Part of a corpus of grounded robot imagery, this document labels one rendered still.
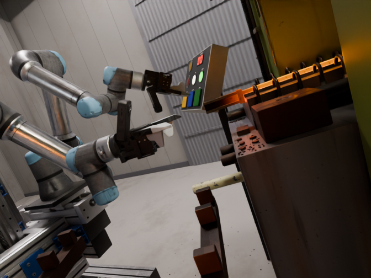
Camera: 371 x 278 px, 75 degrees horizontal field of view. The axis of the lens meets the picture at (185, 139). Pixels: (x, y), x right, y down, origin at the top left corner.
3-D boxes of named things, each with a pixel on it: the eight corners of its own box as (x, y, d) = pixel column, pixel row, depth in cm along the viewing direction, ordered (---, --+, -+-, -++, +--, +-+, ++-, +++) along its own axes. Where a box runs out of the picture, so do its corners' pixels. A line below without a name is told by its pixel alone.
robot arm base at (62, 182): (35, 202, 111) (24, 183, 109) (62, 186, 124) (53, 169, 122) (54, 199, 103) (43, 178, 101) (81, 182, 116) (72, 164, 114)
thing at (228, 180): (194, 197, 109) (190, 187, 108) (195, 192, 114) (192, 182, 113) (293, 170, 100) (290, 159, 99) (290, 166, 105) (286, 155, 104)
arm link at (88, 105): (-7, 44, 91) (95, 99, 82) (20, 45, 101) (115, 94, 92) (-7, 73, 96) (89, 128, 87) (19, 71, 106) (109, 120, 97)
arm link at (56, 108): (47, 166, 120) (16, 51, 103) (70, 155, 133) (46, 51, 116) (65, 169, 115) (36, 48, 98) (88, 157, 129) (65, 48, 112)
